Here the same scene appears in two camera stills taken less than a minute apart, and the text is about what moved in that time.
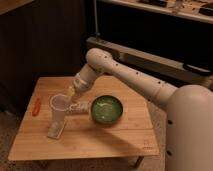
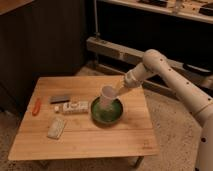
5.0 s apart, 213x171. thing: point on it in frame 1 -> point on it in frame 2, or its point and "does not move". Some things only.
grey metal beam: [175, 71] does not move
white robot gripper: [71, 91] -> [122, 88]
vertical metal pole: [96, 34] does not move
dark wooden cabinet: [39, 39] does not move
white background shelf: [197, 10] does not move
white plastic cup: [59, 103] -> [108, 93]
